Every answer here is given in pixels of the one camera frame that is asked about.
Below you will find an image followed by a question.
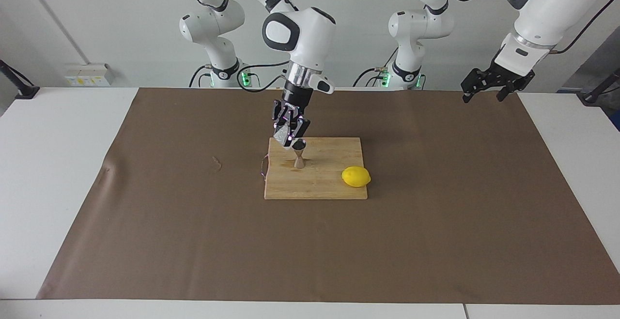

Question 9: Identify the dark grey partition panel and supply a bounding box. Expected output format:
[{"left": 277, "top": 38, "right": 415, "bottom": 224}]
[{"left": 557, "top": 26, "right": 620, "bottom": 92}]

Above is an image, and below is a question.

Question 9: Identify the black base cable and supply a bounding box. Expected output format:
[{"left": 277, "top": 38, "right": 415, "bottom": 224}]
[
  {"left": 189, "top": 64, "right": 214, "bottom": 88},
  {"left": 353, "top": 43, "right": 390, "bottom": 88}
]

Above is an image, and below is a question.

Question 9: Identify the brown paper table mat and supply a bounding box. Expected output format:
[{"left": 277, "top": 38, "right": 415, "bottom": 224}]
[{"left": 36, "top": 88, "right": 620, "bottom": 305}]

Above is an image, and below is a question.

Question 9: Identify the yellow lemon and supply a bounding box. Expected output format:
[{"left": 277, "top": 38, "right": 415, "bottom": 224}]
[{"left": 341, "top": 166, "right": 372, "bottom": 188}]

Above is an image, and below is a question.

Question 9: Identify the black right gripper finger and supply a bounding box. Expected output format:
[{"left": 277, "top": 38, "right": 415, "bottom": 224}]
[
  {"left": 272, "top": 100, "right": 292, "bottom": 136},
  {"left": 288, "top": 115, "right": 311, "bottom": 148}
]

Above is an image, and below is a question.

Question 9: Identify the white wall socket box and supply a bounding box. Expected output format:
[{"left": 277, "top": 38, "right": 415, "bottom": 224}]
[{"left": 64, "top": 63, "right": 114, "bottom": 87}]

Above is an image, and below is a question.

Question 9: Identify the black clamp stand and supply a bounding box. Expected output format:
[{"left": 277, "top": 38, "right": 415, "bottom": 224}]
[
  {"left": 581, "top": 67, "right": 620, "bottom": 106},
  {"left": 0, "top": 60, "right": 40, "bottom": 100}
]

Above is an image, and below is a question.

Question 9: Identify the black left base cable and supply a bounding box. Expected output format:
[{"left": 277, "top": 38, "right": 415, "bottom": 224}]
[{"left": 353, "top": 43, "right": 390, "bottom": 88}]

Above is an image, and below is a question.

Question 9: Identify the clear textured glass cup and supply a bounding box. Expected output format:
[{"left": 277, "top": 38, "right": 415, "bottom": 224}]
[{"left": 273, "top": 125, "right": 294, "bottom": 146}]

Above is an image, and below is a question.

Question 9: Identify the steel double jigger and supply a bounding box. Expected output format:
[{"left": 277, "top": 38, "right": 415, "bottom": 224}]
[{"left": 291, "top": 138, "right": 308, "bottom": 169}]

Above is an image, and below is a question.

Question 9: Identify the wooden cutting board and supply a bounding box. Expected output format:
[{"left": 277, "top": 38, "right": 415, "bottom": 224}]
[{"left": 262, "top": 137, "right": 368, "bottom": 200}]

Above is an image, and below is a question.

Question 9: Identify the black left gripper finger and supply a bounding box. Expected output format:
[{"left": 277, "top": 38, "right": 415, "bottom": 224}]
[
  {"left": 461, "top": 69, "right": 485, "bottom": 104},
  {"left": 496, "top": 84, "right": 522, "bottom": 103}
]

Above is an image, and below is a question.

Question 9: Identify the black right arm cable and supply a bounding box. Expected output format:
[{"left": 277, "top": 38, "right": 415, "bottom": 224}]
[{"left": 177, "top": 0, "right": 291, "bottom": 93}]

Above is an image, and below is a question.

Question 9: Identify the black right base cable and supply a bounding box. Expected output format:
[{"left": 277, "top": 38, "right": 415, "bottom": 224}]
[{"left": 189, "top": 64, "right": 214, "bottom": 88}]

